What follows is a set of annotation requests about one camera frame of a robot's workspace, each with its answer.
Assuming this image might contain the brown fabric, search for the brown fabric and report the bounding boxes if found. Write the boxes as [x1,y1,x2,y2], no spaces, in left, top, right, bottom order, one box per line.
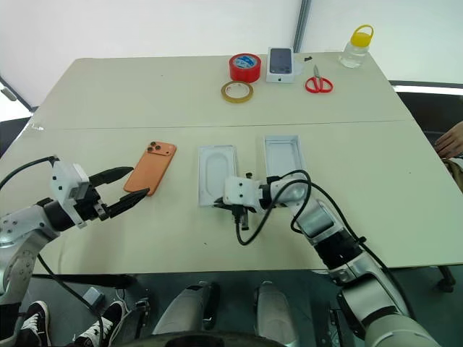
[443,157,463,191]

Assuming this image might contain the red handled scissors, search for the red handled scissors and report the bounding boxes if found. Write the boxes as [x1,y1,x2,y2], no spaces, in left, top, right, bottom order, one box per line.
[305,64,334,94]

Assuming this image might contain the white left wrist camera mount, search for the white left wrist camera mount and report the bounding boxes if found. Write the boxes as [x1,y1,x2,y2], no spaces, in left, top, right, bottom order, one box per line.
[49,160,90,231]

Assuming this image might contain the silver black rounded shell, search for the silver black rounded shell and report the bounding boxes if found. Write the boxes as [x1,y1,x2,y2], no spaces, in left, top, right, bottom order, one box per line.
[151,280,221,337]
[254,280,300,347]

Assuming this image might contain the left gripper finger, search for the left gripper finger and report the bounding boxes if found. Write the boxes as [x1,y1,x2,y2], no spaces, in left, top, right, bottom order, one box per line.
[88,166,135,189]
[106,187,150,219]

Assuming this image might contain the red tape roll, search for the red tape roll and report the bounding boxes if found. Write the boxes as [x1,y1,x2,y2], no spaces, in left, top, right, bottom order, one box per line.
[228,53,262,83]

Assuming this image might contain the black table caster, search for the black table caster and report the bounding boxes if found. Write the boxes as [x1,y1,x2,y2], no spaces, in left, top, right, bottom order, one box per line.
[436,265,457,294]

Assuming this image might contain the clear yellowish tape roll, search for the clear yellowish tape roll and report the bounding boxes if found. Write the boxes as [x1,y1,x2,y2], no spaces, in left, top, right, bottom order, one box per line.
[221,80,255,104]

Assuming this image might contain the clear jar with yellow lid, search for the clear jar with yellow lid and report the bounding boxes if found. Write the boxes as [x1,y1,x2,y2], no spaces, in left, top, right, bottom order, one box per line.
[339,24,375,69]

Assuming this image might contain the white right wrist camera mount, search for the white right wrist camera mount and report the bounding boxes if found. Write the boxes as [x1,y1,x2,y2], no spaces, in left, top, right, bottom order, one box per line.
[222,176,262,214]

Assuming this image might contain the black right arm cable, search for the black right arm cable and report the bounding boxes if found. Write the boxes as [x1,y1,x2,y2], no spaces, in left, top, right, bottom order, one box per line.
[235,169,417,321]

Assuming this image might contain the black table frame bar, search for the black table frame bar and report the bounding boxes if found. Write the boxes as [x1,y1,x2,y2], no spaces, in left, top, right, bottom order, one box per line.
[31,273,132,289]

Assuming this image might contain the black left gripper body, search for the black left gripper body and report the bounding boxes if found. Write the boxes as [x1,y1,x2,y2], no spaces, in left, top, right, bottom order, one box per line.
[74,182,110,222]

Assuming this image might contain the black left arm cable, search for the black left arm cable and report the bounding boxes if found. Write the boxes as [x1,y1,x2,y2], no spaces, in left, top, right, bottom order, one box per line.
[0,155,61,191]

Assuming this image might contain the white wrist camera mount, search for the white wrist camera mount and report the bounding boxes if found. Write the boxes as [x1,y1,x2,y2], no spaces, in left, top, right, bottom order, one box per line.
[49,160,90,231]
[222,176,262,214]

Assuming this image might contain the black white sneaker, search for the black white sneaker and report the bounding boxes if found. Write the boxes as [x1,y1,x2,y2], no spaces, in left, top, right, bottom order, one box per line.
[74,300,126,347]
[18,300,52,347]

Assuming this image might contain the white box with phone print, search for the white box with phone print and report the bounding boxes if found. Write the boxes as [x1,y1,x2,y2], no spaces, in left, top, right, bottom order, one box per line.
[266,46,304,84]

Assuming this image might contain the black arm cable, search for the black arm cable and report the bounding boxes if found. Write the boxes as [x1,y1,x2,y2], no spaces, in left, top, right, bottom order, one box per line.
[235,169,417,321]
[0,155,61,191]

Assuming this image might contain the orange smartphone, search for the orange smartphone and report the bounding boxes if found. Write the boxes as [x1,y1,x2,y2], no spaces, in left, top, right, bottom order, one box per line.
[123,141,178,197]

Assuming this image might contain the grey power adapter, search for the grey power adapter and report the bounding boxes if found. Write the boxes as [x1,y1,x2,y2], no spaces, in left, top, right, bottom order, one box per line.
[82,287,106,309]

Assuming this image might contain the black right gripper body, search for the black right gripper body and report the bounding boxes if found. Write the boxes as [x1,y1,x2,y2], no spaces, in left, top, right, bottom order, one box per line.
[219,204,255,232]

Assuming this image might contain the black hanging cable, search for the black hanging cable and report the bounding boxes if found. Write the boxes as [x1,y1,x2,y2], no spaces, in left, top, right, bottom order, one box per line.
[35,252,106,347]

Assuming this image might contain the bystander bare hand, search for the bystander bare hand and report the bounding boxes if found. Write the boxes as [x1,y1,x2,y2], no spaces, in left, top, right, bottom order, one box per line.
[435,121,463,158]

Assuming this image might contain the grey vertical pole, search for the grey vertical pole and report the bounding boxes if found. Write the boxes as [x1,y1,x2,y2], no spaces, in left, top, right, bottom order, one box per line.
[293,0,313,53]

